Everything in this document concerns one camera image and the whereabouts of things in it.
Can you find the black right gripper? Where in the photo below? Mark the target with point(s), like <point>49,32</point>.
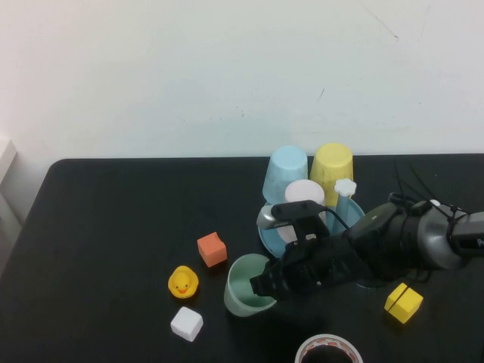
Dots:
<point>317,261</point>

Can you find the pale green plastic cup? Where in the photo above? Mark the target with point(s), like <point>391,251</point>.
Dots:
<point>236,302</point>

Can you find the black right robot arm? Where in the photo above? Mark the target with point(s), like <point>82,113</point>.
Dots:
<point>416,242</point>

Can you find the blue cup stand with posts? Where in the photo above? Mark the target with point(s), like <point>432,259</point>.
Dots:
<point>269,242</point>

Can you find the pale pink plastic cup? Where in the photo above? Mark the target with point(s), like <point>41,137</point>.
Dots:
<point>302,191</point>

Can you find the light blue plastic cup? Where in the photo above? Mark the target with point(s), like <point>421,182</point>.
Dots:
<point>283,166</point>

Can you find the yellow plastic cup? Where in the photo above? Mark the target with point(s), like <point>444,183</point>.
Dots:
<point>331,162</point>

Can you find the clear tape roll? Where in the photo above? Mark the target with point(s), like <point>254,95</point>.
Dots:
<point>302,349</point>

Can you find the orange foam cube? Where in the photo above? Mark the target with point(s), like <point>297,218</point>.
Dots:
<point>211,247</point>

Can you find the yellow rubber duck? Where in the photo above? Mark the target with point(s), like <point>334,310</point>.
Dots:
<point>183,281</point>

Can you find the white foam cube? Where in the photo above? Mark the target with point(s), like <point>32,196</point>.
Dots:
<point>186,323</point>

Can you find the yellow foam cube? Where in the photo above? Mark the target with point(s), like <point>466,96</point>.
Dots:
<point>412,306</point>

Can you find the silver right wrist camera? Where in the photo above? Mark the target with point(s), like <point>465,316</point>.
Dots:
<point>272,217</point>

